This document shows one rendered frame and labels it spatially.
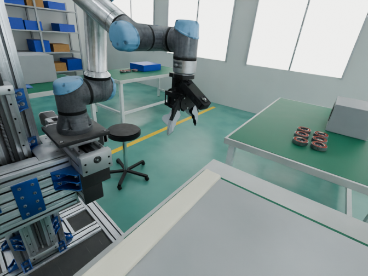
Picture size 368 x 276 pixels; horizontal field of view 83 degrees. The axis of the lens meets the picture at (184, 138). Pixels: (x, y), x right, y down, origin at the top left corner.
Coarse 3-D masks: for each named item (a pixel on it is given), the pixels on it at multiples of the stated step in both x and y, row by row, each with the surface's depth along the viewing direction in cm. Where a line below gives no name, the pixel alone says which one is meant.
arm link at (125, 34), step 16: (80, 0) 62; (96, 0) 60; (96, 16) 60; (112, 16) 58; (128, 16) 59; (112, 32) 56; (128, 32) 54; (144, 32) 58; (128, 48) 57; (144, 48) 61
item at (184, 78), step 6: (174, 72) 69; (174, 78) 70; (180, 78) 66; (186, 78) 66; (192, 78) 67; (174, 84) 70; (180, 84) 69; (168, 90) 73; (174, 90) 71; (180, 90) 69; (168, 96) 73; (174, 96) 70; (180, 96) 68; (186, 96) 69; (168, 102) 73; (174, 102) 71; (186, 102) 70; (192, 102) 72; (180, 108) 71; (186, 108) 71
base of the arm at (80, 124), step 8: (80, 112) 91; (64, 120) 89; (72, 120) 89; (80, 120) 91; (88, 120) 96; (56, 128) 92; (64, 128) 90; (72, 128) 90; (80, 128) 92; (88, 128) 95
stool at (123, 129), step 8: (112, 128) 212; (120, 128) 213; (128, 128) 214; (136, 128) 216; (112, 136) 198; (120, 136) 198; (128, 136) 200; (136, 136) 206; (120, 160) 248; (128, 168) 235; (144, 176) 226; (120, 184) 211
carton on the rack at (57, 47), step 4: (52, 44) 551; (56, 44) 556; (60, 44) 563; (64, 44) 570; (68, 44) 579; (52, 48) 558; (56, 48) 559; (60, 48) 566; (64, 48) 574; (68, 48) 582
